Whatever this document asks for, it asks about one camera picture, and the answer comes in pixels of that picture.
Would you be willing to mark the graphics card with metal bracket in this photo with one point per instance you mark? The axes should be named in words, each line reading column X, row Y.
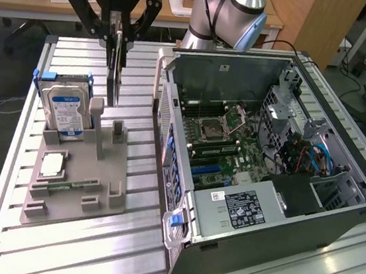
column 113, row 85

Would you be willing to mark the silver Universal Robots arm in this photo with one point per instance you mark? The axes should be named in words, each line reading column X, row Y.
column 204, row 16

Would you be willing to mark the stack of white papers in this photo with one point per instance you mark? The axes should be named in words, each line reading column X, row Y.
column 180, row 6

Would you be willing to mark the black chair base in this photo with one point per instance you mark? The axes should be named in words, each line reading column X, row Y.
column 22, row 28

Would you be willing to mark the wooden desk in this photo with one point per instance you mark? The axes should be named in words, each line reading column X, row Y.
column 19, row 5

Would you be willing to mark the hard disk in blue caddy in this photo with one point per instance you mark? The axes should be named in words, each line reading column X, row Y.
column 64, row 109

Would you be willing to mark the CPU socket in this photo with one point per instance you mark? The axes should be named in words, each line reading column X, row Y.
column 211, row 128

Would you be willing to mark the metal socket cover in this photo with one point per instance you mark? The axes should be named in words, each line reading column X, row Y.
column 237, row 113

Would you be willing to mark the installed RAM stick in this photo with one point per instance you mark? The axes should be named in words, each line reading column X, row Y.
column 215, row 149

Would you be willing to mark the silver CPU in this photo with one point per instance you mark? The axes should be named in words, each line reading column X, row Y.
column 52, row 166

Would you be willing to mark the blue expansion slot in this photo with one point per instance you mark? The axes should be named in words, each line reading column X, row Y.
column 205, row 169

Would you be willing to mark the metal disk bay cage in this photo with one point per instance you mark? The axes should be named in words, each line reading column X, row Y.
column 282, row 119

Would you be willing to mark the green motherboard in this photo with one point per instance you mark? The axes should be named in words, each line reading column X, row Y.
column 233, row 163

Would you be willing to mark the green RAM stick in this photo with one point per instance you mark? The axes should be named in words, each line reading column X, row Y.
column 70, row 186

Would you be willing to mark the wooden cabinet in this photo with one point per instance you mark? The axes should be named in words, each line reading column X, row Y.
column 327, row 24

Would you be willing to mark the grey parts rack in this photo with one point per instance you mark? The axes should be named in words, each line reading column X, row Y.
column 74, row 204

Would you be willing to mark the blue case latch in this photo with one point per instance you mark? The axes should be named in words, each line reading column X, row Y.
column 175, row 219

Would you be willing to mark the grey power supply unit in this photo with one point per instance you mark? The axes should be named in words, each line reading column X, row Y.
column 226, row 222

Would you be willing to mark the open black PC case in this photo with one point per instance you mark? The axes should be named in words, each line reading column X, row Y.
column 290, row 243

